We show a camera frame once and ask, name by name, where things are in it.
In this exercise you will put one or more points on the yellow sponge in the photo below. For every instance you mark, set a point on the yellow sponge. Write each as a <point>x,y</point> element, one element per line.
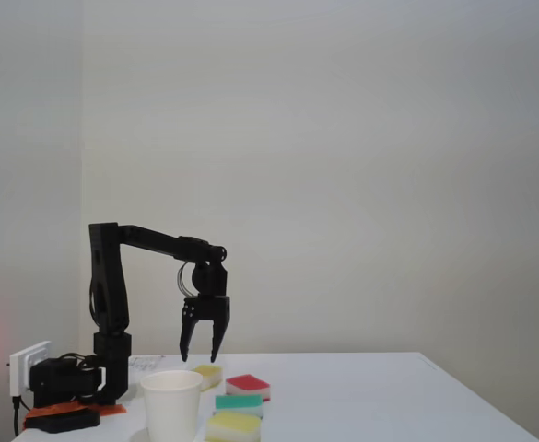
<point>232,423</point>
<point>210,374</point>

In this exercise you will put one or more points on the red sponge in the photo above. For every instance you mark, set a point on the red sponge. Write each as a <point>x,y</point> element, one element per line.
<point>248,384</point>

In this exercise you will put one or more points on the printed paper label sheet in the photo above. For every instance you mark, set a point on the printed paper label sheet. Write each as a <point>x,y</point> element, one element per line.
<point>147,364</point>

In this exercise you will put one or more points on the green sponge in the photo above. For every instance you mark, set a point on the green sponge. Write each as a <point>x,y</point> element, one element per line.
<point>239,402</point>

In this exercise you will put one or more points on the white paper cup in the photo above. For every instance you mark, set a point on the white paper cup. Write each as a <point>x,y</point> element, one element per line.
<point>172,410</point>

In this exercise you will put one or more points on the black clamp block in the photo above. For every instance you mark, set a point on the black clamp block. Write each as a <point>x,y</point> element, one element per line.
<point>66,420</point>

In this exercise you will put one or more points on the white power socket block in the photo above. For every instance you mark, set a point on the white power socket block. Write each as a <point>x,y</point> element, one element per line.
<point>20,368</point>

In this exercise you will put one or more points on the orange base plate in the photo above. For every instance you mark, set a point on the orange base plate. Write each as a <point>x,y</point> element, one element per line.
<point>112,410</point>

